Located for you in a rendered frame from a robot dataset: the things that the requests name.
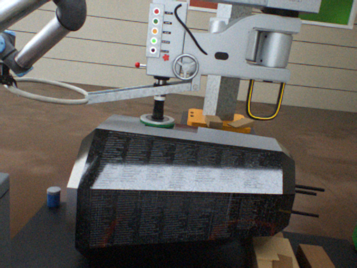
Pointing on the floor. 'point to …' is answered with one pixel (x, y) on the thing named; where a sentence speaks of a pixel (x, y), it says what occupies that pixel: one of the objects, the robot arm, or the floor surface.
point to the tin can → (53, 196)
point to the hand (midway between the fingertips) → (3, 96)
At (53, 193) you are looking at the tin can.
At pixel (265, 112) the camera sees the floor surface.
